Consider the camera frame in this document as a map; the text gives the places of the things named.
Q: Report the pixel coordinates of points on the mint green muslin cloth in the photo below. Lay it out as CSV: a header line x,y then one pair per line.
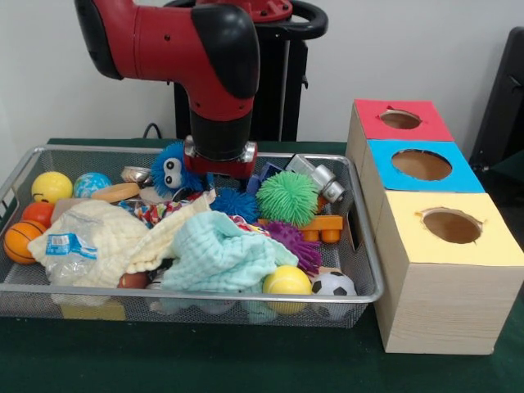
x,y
221,258

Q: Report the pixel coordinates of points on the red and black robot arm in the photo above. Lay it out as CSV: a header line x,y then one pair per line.
x,y
184,41

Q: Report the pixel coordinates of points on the green spiky rubber ball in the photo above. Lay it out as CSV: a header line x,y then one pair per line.
x,y
286,198

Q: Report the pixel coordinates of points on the small soccer ball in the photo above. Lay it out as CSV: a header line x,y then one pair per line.
x,y
333,284

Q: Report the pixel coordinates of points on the blue spiky rubber ball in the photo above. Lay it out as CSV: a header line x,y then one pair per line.
x,y
172,170

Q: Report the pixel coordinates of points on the crushed clear plastic bottle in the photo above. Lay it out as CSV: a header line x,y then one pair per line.
x,y
71,245

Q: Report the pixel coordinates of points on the yellow smiley ball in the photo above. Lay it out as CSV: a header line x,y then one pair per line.
x,y
52,186

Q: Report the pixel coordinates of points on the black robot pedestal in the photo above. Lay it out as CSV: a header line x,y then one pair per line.
x,y
294,82

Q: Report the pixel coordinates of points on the black upright panel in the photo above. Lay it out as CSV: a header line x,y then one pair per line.
x,y
503,102

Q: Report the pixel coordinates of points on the purple spiky rubber ball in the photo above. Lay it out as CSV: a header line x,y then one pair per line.
x,y
299,245

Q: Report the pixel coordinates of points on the yellow tennis ball toy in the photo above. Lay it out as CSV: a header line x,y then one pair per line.
x,y
286,281

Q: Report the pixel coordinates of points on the silver mesh bin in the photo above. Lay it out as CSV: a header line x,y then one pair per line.
x,y
360,254

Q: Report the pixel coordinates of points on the dark green table cloth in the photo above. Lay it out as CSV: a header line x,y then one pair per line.
x,y
204,360
509,163

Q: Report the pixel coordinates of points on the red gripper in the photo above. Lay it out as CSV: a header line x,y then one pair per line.
x,y
221,168

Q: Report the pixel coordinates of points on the wooden box with three holes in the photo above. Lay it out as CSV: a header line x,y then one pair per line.
x,y
442,311

